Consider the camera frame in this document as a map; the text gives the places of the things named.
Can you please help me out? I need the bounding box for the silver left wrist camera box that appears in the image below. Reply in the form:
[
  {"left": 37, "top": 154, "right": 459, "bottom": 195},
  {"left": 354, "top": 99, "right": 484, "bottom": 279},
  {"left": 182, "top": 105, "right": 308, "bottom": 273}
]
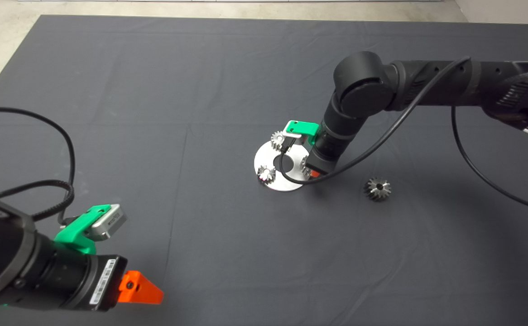
[{"left": 91, "top": 203, "right": 127, "bottom": 240}]

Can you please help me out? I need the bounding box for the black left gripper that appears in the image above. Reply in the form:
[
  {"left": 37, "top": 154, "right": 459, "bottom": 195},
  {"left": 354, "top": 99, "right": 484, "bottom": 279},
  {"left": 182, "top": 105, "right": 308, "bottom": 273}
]
[{"left": 76, "top": 254, "right": 164, "bottom": 312}]

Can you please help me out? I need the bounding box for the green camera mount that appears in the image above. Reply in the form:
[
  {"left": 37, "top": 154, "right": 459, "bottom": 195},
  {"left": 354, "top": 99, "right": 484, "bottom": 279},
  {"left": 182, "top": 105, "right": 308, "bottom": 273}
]
[
  {"left": 283, "top": 120, "right": 320, "bottom": 146},
  {"left": 54, "top": 205, "right": 111, "bottom": 255}
]

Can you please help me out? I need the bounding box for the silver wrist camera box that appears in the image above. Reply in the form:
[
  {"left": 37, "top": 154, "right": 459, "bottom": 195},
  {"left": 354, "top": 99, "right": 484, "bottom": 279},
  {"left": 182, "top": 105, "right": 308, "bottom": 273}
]
[
  {"left": 91, "top": 203, "right": 127, "bottom": 240},
  {"left": 281, "top": 130, "right": 302, "bottom": 150}
]

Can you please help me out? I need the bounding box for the green left camera mount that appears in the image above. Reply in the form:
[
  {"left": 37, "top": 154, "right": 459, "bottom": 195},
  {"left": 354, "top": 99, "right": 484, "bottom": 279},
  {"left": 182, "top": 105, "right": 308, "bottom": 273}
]
[{"left": 54, "top": 205, "right": 111, "bottom": 255}]

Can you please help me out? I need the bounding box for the round metal plate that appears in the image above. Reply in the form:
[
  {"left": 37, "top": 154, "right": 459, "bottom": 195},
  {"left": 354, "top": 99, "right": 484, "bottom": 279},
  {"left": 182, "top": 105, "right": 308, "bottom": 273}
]
[{"left": 254, "top": 139, "right": 313, "bottom": 192}]

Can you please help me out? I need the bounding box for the large steel gear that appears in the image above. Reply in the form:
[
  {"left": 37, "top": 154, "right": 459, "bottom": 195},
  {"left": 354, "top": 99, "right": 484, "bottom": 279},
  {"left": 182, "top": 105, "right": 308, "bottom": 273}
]
[{"left": 364, "top": 177, "right": 392, "bottom": 202}]

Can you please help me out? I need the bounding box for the green right camera mount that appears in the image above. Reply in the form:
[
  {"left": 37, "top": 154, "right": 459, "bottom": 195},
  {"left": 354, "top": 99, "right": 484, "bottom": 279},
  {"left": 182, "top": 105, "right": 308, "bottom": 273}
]
[{"left": 283, "top": 120, "right": 320, "bottom": 146}]

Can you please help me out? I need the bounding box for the thin black left camera cable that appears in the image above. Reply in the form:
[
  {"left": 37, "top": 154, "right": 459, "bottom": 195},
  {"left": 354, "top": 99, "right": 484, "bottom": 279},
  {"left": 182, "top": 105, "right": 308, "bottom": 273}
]
[{"left": 0, "top": 106, "right": 77, "bottom": 225}]

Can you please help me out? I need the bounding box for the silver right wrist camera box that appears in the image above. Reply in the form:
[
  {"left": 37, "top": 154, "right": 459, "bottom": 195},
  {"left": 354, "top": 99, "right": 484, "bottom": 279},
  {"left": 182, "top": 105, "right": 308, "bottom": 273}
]
[{"left": 281, "top": 130, "right": 302, "bottom": 150}]

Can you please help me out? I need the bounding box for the dark grey table cloth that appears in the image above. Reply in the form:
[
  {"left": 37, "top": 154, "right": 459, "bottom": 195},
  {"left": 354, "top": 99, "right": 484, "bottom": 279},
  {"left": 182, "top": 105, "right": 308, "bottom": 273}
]
[{"left": 0, "top": 15, "right": 528, "bottom": 326}]

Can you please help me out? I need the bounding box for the black corrugated cable conduit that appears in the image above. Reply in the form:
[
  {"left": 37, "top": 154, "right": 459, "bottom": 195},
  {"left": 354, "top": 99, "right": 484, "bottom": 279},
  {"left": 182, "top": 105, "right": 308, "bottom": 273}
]
[
  {"left": 0, "top": 180, "right": 75, "bottom": 221},
  {"left": 495, "top": 68, "right": 528, "bottom": 114}
]

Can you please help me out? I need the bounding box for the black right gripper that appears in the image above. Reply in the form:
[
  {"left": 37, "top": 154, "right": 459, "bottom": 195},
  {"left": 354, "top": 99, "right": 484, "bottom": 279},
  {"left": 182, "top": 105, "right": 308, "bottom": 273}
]
[{"left": 306, "top": 149, "right": 337, "bottom": 179}]

